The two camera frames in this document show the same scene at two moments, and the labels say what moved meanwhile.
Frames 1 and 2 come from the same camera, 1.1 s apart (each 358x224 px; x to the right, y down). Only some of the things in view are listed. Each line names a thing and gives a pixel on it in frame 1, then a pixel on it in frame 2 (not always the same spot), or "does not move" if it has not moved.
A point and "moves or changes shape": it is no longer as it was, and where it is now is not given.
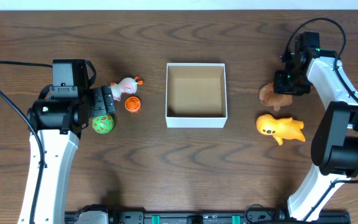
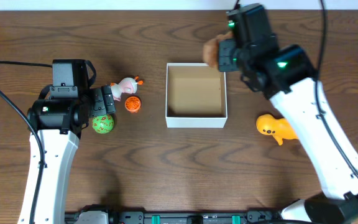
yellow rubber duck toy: (280, 129) does not move
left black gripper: (102, 100) does not move
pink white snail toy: (127, 85) does not move
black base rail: (106, 216) does not move
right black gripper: (279, 88) -> (225, 63)
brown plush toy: (268, 98) moves or changes shape
